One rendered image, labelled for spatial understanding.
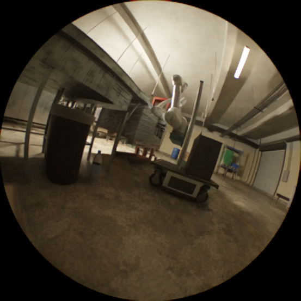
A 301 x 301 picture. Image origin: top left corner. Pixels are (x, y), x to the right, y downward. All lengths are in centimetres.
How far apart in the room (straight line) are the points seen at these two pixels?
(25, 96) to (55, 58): 271
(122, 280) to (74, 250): 24
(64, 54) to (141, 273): 129
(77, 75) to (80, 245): 103
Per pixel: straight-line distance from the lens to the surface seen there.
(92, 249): 58
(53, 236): 62
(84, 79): 93
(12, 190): 68
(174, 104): 124
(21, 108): 353
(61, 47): 93
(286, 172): 862
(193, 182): 127
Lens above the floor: 52
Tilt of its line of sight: 4 degrees down
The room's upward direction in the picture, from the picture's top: 19 degrees clockwise
